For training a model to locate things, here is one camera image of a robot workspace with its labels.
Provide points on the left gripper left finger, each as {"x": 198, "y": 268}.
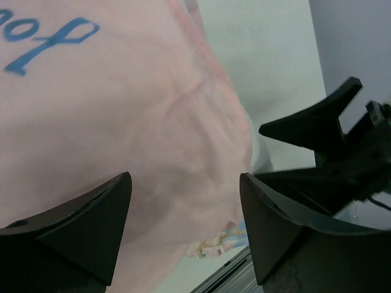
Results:
{"x": 75, "y": 244}

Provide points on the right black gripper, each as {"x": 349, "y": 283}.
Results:
{"x": 355, "y": 175}

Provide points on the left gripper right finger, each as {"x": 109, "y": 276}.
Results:
{"x": 294, "y": 246}

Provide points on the blue and pink printed pillowcase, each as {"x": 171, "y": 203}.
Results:
{"x": 91, "y": 89}

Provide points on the aluminium front rail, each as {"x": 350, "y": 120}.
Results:
{"x": 235, "y": 276}

